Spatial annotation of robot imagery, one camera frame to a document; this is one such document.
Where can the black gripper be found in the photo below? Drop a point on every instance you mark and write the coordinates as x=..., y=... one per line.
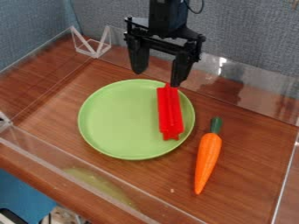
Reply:
x=182, y=39

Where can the red star-shaped block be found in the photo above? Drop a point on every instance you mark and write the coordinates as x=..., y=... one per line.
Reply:
x=170, y=112

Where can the orange toy carrot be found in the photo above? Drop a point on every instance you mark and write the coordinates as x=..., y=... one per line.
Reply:
x=209, y=154

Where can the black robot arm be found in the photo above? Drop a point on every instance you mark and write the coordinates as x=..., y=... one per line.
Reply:
x=164, y=32

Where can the green round plate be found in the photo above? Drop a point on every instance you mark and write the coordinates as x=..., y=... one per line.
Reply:
x=118, y=120

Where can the clear acrylic enclosure wall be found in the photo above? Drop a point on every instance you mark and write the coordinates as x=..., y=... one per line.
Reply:
x=253, y=188

